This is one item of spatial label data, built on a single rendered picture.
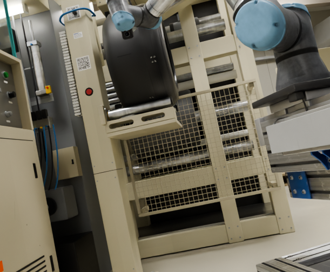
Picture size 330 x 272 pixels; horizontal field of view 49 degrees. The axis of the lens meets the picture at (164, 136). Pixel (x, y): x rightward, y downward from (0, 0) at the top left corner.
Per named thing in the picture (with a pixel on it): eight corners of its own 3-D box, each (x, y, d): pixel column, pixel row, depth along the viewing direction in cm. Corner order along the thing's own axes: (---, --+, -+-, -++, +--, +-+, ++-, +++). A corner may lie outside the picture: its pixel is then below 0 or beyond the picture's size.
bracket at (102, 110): (100, 125, 181) (96, 106, 182) (120, 130, 221) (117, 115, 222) (107, 123, 181) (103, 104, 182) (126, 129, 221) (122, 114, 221)
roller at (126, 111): (105, 109, 187) (108, 114, 191) (105, 117, 184) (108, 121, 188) (170, 94, 183) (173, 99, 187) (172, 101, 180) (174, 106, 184)
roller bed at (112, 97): (104, 128, 233) (95, 83, 236) (110, 130, 248) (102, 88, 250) (134, 121, 231) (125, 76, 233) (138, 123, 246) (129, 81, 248)
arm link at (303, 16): (325, 48, 103) (314, 4, 104) (305, 44, 93) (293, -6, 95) (286, 63, 111) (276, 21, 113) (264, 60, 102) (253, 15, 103)
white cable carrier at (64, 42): (74, 115, 196) (58, 32, 200) (78, 116, 201) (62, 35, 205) (82, 114, 196) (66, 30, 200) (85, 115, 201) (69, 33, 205)
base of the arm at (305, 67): (345, 76, 97) (336, 41, 98) (297, 85, 93) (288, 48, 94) (310, 90, 111) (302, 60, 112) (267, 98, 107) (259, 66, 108)
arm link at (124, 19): (146, 22, 135) (137, -2, 137) (123, 18, 127) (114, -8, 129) (134, 34, 140) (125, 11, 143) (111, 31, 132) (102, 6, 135)
